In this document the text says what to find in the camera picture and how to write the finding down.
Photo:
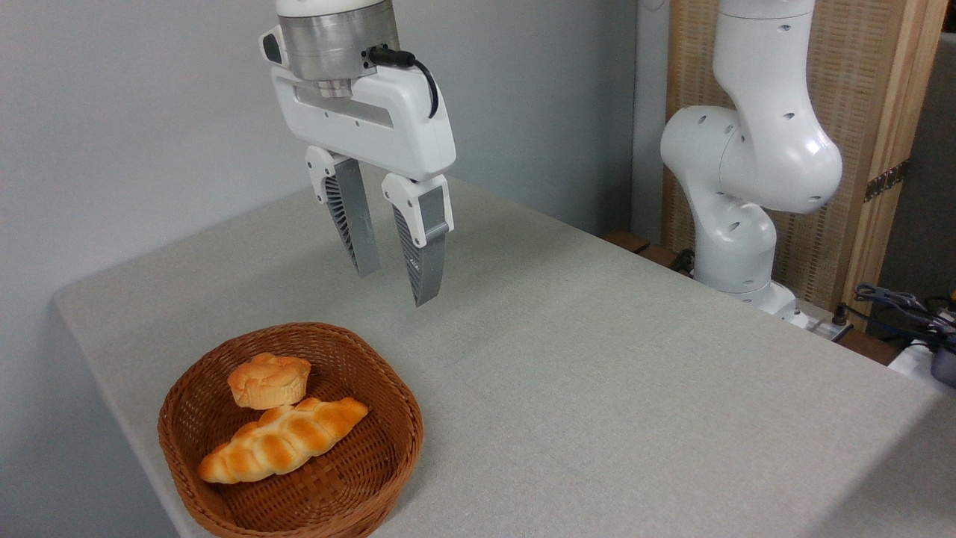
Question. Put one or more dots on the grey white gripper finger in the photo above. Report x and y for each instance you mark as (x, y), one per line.
(426, 254)
(360, 224)

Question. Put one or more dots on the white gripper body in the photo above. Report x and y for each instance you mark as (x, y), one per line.
(403, 127)

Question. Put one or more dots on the long braided bread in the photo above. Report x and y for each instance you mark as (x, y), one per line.
(284, 441)

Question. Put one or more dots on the round muffin bread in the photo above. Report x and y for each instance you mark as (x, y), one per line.
(269, 381)

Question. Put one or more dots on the brown woven wicker basket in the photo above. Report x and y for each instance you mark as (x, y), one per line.
(328, 478)

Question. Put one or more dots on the black plug connector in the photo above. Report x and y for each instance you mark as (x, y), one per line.
(840, 315)

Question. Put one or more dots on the wooden woven folding screen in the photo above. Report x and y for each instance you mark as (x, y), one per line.
(859, 90)

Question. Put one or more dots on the metal screen hinge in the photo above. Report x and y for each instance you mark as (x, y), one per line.
(886, 181)

